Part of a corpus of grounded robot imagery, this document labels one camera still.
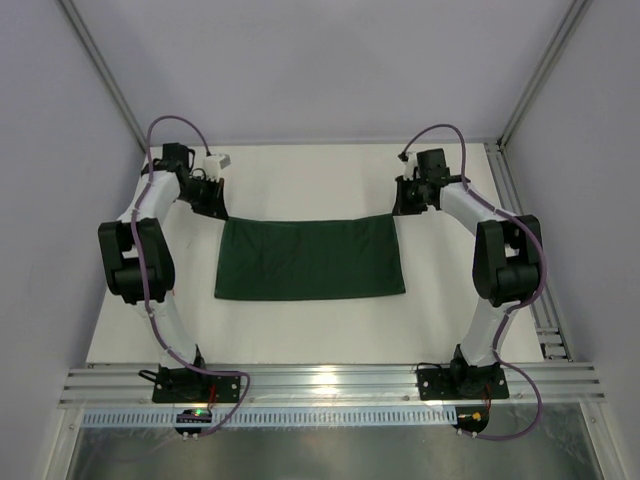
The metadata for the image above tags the frame post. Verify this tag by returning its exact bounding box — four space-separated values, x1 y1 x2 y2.
497 0 593 151
55 0 146 151

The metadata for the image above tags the front aluminium rail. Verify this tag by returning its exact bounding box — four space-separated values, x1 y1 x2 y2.
58 362 605 408

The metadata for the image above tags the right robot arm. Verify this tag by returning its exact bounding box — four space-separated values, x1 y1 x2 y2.
393 149 543 400

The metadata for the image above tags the purple cable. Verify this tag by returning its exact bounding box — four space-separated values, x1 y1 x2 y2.
128 115 251 441
397 123 547 441

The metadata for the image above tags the right rear frame post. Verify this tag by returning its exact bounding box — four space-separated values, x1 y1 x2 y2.
497 0 593 151

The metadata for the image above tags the right side aluminium rail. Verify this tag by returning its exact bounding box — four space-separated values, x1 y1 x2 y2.
484 142 573 362

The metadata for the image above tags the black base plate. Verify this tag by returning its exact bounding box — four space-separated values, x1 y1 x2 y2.
416 366 510 401
152 368 241 404

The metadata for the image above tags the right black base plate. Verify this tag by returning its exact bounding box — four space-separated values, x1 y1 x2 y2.
416 366 510 401

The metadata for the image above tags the dark green cloth napkin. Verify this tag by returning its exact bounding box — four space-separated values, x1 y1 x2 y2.
214 214 406 301

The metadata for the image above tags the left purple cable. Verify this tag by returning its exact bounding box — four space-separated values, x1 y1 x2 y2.
128 115 251 441

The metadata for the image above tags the aluminium rail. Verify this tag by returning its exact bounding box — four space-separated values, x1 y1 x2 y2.
58 362 605 408
484 142 573 362

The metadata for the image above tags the left black controller board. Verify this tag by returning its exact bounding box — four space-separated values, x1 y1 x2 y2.
174 408 212 436

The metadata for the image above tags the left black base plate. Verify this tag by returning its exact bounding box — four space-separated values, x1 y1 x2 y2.
152 368 241 404

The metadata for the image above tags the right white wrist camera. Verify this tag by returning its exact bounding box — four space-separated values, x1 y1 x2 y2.
398 151 418 181

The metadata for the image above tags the slotted grey cable duct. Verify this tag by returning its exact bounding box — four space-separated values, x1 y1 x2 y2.
81 405 456 428

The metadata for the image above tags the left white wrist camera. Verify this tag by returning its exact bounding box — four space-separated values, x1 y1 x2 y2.
202 153 231 181

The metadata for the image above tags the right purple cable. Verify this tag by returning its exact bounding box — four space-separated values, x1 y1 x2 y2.
397 123 547 441

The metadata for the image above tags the black controller board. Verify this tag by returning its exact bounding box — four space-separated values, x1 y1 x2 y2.
453 407 490 436
174 408 212 436

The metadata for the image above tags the right black controller board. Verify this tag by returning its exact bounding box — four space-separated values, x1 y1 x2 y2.
453 407 490 436

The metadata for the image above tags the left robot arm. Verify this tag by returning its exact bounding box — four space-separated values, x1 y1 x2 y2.
98 143 240 404

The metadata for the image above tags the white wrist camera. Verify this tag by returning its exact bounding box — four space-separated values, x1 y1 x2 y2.
398 151 418 181
202 153 231 181

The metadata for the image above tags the left rear frame post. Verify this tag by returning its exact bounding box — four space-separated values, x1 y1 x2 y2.
55 0 146 151

